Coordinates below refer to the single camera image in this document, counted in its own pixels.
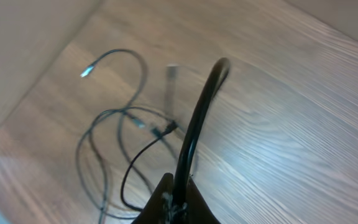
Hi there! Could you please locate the black cable grey metal plug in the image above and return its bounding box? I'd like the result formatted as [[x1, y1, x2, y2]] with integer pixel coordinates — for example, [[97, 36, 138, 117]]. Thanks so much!
[[0, 49, 155, 224]]

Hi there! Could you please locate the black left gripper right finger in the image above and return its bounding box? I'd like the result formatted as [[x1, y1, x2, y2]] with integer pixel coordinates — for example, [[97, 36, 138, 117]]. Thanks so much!
[[186, 179, 220, 224]]

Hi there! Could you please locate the thick black cable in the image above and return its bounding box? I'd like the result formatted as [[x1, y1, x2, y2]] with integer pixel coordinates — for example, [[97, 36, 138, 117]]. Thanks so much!
[[172, 57, 231, 209]]

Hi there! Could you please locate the thin black USB-C cable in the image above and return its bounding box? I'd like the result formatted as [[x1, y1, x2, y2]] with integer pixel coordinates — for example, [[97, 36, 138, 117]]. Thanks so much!
[[75, 107, 186, 220]]

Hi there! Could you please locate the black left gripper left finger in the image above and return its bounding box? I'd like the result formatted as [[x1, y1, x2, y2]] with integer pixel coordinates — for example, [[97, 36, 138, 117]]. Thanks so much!
[[132, 173, 173, 224]]

